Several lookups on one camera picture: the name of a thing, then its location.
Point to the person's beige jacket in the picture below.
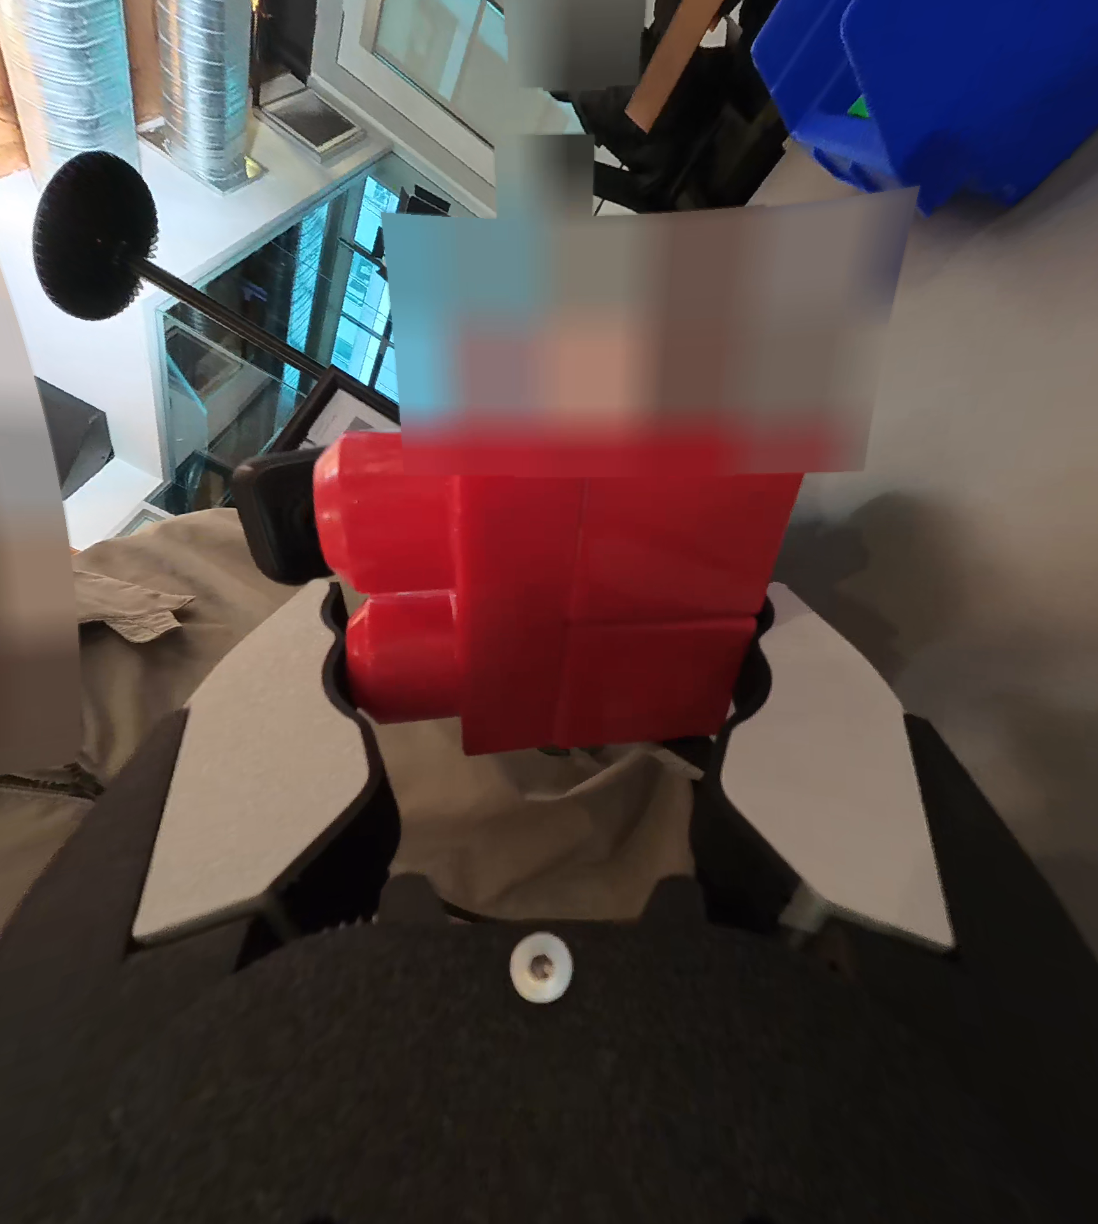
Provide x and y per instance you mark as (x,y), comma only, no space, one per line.
(550,822)

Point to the blue storage bin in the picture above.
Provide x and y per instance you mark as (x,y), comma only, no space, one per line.
(1008,95)

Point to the red mega block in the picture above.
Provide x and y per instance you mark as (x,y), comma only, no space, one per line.
(511,612)
(655,673)
(683,545)

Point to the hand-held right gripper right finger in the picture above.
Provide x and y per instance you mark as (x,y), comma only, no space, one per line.
(827,784)

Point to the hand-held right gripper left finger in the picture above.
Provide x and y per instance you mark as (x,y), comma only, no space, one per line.
(253,784)

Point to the silver ventilation duct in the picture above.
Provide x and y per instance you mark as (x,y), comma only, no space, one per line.
(202,86)
(81,76)

